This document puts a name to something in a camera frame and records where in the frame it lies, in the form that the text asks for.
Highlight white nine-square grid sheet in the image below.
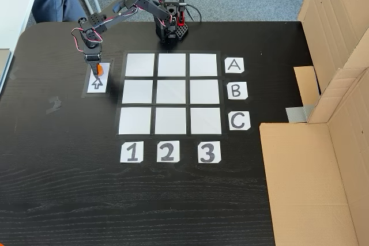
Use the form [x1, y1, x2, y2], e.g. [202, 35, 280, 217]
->
[115, 50, 228, 139]

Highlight white arrow paper sheet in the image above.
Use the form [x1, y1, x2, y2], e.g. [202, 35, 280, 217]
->
[86, 62, 111, 94]

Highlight clear tape scraps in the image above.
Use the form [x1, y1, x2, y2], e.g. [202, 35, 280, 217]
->
[46, 96, 63, 116]

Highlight white side table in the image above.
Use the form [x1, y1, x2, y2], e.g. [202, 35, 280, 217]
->
[0, 0, 44, 97]

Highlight number 1 paper sheet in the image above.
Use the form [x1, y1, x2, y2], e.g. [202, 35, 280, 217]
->
[120, 141, 144, 164]

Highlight red black bar clamp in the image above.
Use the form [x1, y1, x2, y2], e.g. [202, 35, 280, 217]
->
[176, 0, 187, 27]

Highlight number 2 paper sheet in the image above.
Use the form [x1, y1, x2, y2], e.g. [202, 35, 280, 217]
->
[156, 140, 180, 163]

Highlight letter A paper sheet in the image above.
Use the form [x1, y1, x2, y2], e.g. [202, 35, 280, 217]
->
[224, 58, 245, 74]

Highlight number 3 paper sheet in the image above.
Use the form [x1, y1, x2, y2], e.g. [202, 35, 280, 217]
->
[197, 141, 222, 164]

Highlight letter B paper sheet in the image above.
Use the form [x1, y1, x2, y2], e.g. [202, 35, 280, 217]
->
[227, 81, 248, 100]

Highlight letter C paper sheet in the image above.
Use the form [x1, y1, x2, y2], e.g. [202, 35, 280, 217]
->
[228, 111, 251, 131]

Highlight brown cardboard screen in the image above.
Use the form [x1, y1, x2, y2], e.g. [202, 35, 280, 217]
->
[259, 67, 369, 246]
[293, 0, 369, 106]

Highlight black power cable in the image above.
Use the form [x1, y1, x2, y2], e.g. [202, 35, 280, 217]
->
[184, 3, 202, 24]

